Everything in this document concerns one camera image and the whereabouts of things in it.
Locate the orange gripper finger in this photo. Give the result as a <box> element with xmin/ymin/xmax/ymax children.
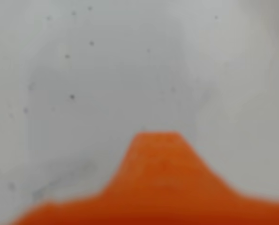
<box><xmin>9</xmin><ymin>131</ymin><xmax>279</xmax><ymax>225</ymax></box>

